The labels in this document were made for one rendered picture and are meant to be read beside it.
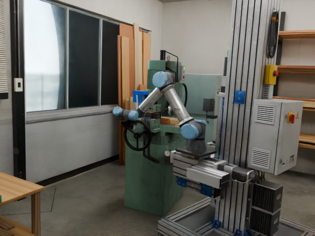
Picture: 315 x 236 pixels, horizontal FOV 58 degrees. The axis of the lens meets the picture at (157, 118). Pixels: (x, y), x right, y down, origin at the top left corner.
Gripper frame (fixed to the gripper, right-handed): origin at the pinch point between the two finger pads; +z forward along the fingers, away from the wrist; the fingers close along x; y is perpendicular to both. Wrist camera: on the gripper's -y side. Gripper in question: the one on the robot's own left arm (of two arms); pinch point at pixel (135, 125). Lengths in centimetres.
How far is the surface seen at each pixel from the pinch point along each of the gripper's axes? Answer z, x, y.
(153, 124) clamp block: 12.6, 10.7, -7.9
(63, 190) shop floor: 66, -101, 72
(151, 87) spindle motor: 10.5, -4.2, -44.6
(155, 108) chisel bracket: 24.5, 0.4, -28.6
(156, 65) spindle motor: 1, -1, -63
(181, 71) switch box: 33, 11, -78
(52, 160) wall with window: 55, -125, 45
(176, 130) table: 23.0, 29.3, -9.9
